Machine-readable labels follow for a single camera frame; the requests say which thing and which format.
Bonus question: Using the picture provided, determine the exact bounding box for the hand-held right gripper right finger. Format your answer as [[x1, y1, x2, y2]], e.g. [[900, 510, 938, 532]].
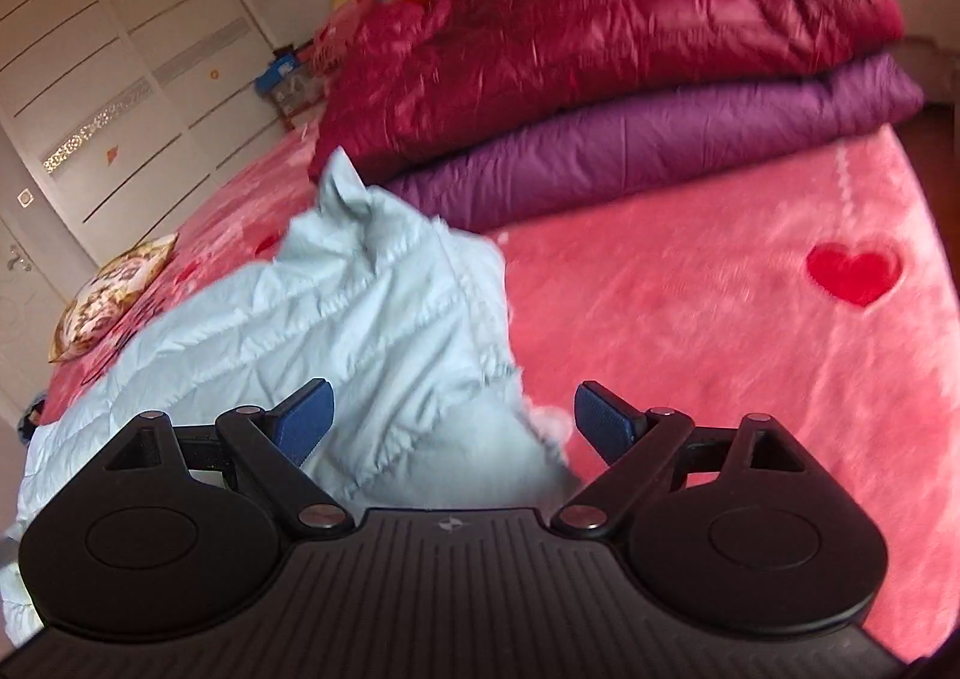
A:
[[551, 381, 807, 540]]

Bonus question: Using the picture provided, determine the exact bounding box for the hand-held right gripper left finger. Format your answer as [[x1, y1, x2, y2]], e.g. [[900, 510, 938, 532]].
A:
[[101, 379, 355, 540]]

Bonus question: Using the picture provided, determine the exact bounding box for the light blue down jacket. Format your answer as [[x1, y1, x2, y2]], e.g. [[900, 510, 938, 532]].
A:
[[0, 146, 582, 650]]

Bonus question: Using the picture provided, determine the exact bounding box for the pink heart print blanket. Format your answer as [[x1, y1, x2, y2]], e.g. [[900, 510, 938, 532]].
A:
[[37, 116, 960, 665]]

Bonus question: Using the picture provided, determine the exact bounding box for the floral pillow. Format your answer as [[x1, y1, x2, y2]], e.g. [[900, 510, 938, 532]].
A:
[[49, 232, 181, 365]]

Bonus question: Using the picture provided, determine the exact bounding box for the purple down jacket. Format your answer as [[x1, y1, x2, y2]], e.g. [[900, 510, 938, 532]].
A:
[[382, 52, 925, 235]]

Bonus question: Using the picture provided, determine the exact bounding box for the white door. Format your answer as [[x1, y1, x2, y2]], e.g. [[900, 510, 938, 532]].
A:
[[0, 214, 98, 417]]

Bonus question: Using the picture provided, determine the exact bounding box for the blue box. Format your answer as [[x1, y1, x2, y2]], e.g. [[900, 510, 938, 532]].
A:
[[253, 52, 310, 113]]

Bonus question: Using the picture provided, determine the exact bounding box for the red down jacket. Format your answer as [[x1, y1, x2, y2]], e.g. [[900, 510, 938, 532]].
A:
[[307, 0, 905, 181]]

